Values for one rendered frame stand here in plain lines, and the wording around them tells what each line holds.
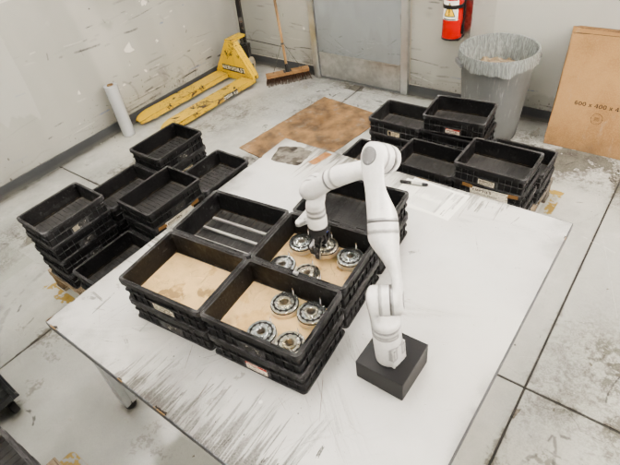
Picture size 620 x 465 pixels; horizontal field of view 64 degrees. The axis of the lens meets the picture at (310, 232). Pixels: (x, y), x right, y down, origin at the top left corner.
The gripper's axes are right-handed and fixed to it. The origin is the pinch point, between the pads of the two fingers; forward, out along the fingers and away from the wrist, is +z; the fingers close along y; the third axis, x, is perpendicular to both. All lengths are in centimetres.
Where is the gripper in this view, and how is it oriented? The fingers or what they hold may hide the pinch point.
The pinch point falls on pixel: (321, 251)
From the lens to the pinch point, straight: 191.9
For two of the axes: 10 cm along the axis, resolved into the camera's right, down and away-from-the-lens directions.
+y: 5.1, -6.1, 6.1
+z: 1.1, 7.5, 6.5
